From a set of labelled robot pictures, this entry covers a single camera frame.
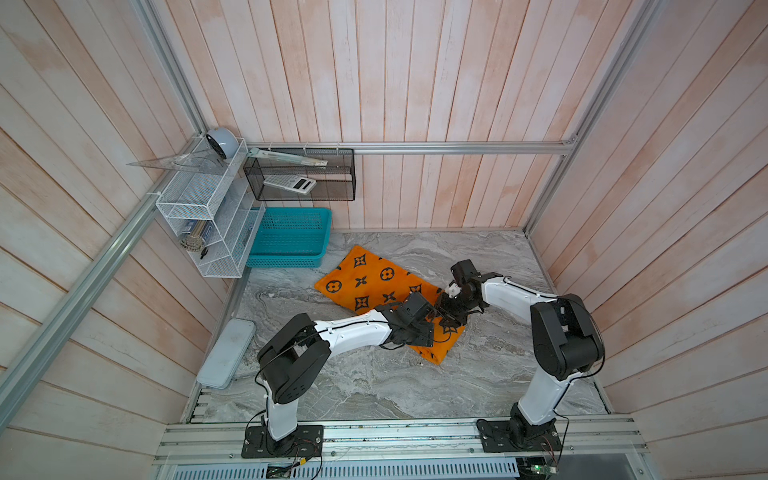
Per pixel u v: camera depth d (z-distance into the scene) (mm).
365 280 1036
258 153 908
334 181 1079
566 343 491
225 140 839
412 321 676
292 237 1181
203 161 858
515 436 671
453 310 832
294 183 981
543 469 696
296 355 494
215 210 725
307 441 731
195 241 768
